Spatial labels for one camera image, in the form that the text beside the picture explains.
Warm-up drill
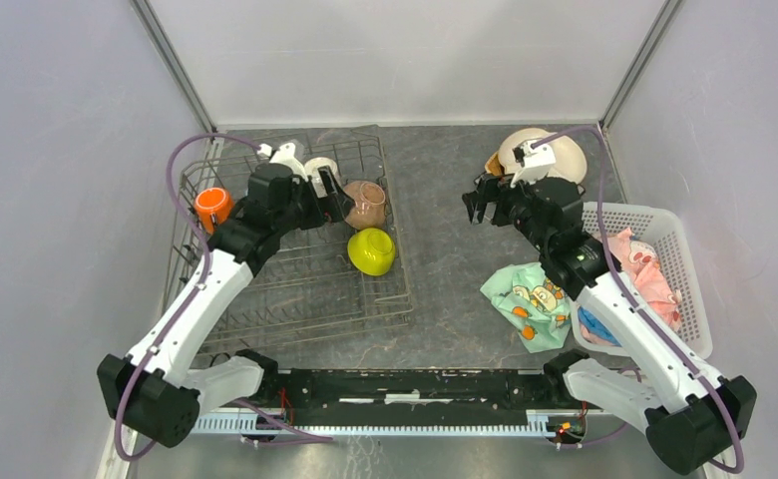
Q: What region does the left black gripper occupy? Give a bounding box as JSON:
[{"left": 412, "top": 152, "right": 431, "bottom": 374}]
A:
[{"left": 274, "top": 166, "right": 355, "bottom": 236}]

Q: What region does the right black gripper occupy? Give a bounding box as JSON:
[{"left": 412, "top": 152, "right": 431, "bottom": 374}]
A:
[{"left": 463, "top": 167, "right": 552, "bottom": 252}]

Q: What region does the beige brown-rimmed bowl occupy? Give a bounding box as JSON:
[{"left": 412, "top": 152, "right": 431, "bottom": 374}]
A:
[{"left": 343, "top": 181, "right": 387, "bottom": 231}]

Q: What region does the white floral mug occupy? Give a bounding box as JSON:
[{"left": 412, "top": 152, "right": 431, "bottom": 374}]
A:
[{"left": 303, "top": 157, "right": 341, "bottom": 198}]

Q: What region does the lime green bowl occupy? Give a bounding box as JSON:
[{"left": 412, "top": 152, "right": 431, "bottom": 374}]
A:
[{"left": 347, "top": 228, "right": 397, "bottom": 276}]

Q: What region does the orange mug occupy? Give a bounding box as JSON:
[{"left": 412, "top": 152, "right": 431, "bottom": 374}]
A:
[{"left": 194, "top": 187, "right": 234, "bottom": 235}]

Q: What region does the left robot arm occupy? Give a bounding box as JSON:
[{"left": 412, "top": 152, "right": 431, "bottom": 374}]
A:
[{"left": 97, "top": 163, "right": 354, "bottom": 448}]

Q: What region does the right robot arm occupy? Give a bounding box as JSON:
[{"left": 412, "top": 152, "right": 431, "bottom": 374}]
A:
[{"left": 462, "top": 174, "right": 757, "bottom": 475}]

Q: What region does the cream divided plate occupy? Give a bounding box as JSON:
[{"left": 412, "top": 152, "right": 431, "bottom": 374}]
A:
[{"left": 497, "top": 127, "right": 587, "bottom": 184}]

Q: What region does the green cartoon cloth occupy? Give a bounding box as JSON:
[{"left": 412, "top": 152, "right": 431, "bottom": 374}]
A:
[{"left": 480, "top": 262, "right": 571, "bottom": 353}]

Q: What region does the blue cloth in basket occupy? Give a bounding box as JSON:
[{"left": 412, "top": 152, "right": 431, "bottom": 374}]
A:
[{"left": 578, "top": 306, "right": 620, "bottom": 347}]

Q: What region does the pink patterned cloth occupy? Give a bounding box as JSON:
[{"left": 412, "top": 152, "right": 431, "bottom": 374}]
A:
[{"left": 607, "top": 228, "right": 682, "bottom": 332}]

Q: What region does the white plastic basket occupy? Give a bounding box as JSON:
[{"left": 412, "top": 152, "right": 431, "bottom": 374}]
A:
[{"left": 602, "top": 203, "right": 713, "bottom": 359}]

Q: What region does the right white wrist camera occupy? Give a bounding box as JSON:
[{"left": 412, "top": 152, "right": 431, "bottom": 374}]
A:
[{"left": 511, "top": 141, "right": 556, "bottom": 188}]

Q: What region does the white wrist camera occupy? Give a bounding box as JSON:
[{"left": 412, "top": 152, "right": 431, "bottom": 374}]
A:
[
  {"left": 511, "top": 141, "right": 556, "bottom": 188},
  {"left": 257, "top": 140, "right": 308, "bottom": 181}
]

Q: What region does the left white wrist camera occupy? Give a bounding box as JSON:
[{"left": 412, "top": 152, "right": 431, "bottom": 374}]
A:
[{"left": 257, "top": 140, "right": 308, "bottom": 181}]

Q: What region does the grey wire dish rack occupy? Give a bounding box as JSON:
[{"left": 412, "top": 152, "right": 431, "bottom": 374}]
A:
[{"left": 163, "top": 126, "right": 413, "bottom": 356}]

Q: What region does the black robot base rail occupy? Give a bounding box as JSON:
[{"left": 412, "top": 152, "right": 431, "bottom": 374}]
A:
[{"left": 213, "top": 350, "right": 611, "bottom": 443}]

